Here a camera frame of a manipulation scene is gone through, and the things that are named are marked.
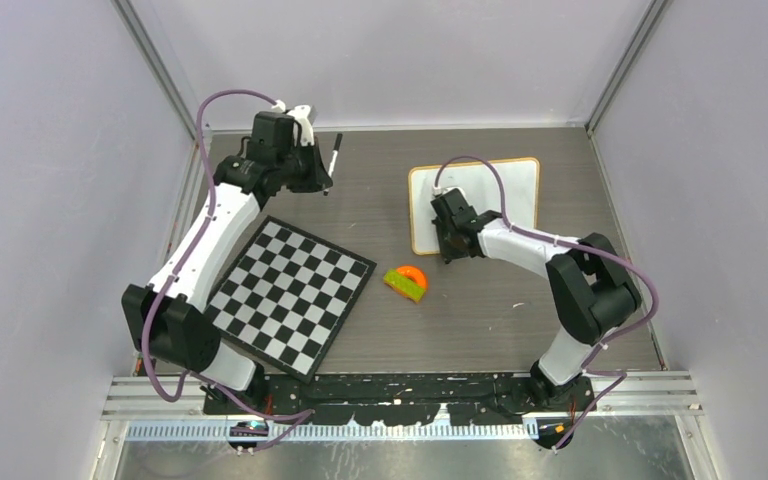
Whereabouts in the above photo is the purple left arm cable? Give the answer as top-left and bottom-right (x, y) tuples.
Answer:
(140, 89), (316, 452)

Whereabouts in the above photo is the white toothed cable rail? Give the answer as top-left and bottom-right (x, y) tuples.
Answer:
(125, 420), (539, 443)

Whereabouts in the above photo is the black white chessboard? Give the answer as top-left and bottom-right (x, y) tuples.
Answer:
(205, 216), (377, 383)

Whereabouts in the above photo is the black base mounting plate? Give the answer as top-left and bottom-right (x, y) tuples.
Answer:
(239, 373), (594, 427)

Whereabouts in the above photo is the white black marker pen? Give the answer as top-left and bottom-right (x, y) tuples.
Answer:
(323, 132), (344, 197)

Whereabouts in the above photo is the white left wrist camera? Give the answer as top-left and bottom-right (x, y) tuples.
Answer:
(286, 104), (317, 146)

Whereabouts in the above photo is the green orange toy block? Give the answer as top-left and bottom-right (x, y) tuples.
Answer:
(383, 265), (429, 303)

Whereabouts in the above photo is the yellow framed whiteboard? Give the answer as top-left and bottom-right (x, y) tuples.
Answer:
(408, 157), (540, 256)

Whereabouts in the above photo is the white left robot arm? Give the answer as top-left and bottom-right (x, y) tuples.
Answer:
(122, 105), (333, 414)

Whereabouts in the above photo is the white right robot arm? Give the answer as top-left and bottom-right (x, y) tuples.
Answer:
(431, 188), (642, 411)

